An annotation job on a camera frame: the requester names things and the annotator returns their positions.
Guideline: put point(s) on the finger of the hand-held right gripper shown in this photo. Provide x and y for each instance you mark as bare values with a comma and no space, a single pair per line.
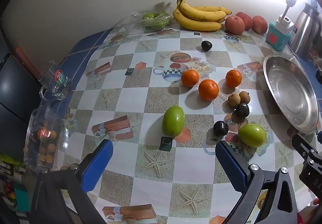
308,153

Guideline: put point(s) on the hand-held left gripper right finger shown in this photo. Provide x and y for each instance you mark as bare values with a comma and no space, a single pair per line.
231,166

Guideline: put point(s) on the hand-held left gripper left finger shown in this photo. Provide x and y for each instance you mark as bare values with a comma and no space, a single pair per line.
98,163

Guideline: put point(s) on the green mango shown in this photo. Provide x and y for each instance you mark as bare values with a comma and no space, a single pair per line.
252,135
173,120

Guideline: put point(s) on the dark plum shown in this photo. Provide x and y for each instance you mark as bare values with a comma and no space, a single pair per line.
242,110
206,45
220,128

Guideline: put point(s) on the brown longan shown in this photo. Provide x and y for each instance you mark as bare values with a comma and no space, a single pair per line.
244,97
234,100

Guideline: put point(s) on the stainless steel basin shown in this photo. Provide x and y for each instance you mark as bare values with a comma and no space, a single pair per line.
291,88

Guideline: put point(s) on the orange mandarin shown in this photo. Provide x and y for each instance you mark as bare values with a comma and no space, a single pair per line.
233,78
208,90
190,78

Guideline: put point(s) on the clear plastic box of longans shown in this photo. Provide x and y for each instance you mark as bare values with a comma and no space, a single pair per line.
47,138

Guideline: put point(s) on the clear glass mug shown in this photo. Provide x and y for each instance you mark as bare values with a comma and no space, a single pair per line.
59,80

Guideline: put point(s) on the teal plastic box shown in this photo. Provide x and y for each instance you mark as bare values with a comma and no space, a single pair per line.
275,37

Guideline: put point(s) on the stainless steel kettle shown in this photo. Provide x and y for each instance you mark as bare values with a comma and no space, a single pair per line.
304,30

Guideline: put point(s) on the red apple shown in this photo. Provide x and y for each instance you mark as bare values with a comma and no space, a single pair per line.
247,20
259,24
234,25

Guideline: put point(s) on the bunch of yellow bananas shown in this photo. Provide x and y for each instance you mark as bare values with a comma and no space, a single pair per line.
201,21

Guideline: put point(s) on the clear bag of small jujubes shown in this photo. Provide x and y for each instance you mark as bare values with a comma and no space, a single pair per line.
151,21

